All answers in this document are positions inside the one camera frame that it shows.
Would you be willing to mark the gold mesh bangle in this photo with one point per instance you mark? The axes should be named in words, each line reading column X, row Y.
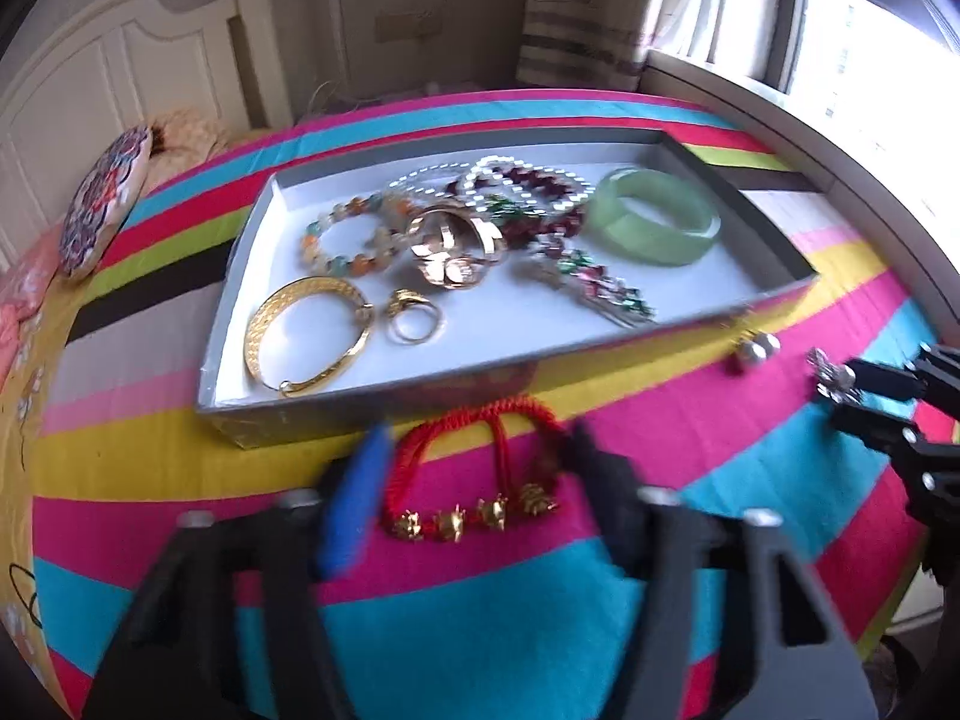
column 305, row 335

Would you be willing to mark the pink floral pillow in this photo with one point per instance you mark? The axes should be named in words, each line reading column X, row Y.
column 40, row 263

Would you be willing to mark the wall power socket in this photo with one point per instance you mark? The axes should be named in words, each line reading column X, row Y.
column 407, row 26

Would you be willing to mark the yellow daisy bedsheet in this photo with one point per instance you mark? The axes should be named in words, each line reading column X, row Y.
column 24, row 398

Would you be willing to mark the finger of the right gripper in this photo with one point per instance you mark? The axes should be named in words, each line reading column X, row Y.
column 933, row 377
column 928, row 471

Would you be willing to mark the round patterned cushion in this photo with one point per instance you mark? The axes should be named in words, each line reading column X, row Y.
column 102, row 201

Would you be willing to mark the grey cardboard tray box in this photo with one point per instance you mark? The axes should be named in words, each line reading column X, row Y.
column 499, row 336

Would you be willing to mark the folded pink floral quilt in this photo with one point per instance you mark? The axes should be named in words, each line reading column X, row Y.
column 11, row 322

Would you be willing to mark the dark framed window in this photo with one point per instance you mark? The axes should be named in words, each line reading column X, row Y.
column 839, row 59

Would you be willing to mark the green jade bangle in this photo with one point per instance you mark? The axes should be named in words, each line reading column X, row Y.
column 653, row 216

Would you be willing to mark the pearl earring pair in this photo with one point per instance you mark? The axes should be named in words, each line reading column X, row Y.
column 754, row 348

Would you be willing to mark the printed beige curtain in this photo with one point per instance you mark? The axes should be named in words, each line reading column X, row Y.
column 604, row 43

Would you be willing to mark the silver jewelled hair clip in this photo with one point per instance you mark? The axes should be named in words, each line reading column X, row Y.
column 581, row 276

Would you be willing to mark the beige fuzzy blanket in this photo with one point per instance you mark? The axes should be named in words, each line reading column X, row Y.
column 182, row 139

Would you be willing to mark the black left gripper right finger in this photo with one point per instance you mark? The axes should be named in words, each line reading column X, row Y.
column 783, row 651

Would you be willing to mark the rainbow striped tablecloth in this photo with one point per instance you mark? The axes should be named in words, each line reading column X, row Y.
column 522, row 624

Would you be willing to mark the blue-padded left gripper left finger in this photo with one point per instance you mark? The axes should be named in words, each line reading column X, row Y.
column 176, row 653

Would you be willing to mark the white wooden headboard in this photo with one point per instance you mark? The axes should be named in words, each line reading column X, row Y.
column 116, row 64

